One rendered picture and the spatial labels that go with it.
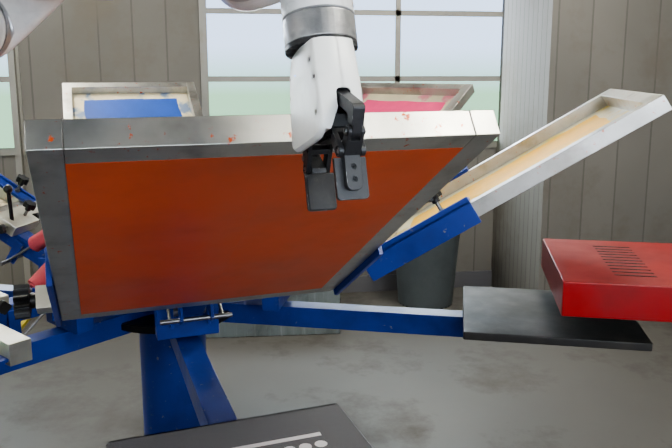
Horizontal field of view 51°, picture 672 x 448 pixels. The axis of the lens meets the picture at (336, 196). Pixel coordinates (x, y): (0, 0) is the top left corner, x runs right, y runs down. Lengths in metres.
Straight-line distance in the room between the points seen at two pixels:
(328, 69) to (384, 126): 0.24
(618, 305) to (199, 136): 1.27
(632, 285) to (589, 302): 0.11
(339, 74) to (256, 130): 0.20
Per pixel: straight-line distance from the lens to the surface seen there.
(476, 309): 2.05
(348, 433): 1.38
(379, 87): 3.15
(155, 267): 1.26
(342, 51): 0.69
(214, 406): 1.56
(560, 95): 4.60
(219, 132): 0.84
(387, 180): 1.03
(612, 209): 4.87
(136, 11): 5.01
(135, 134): 0.82
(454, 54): 5.19
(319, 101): 0.67
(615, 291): 1.85
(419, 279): 4.86
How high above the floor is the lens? 1.61
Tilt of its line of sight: 10 degrees down
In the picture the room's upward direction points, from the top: straight up
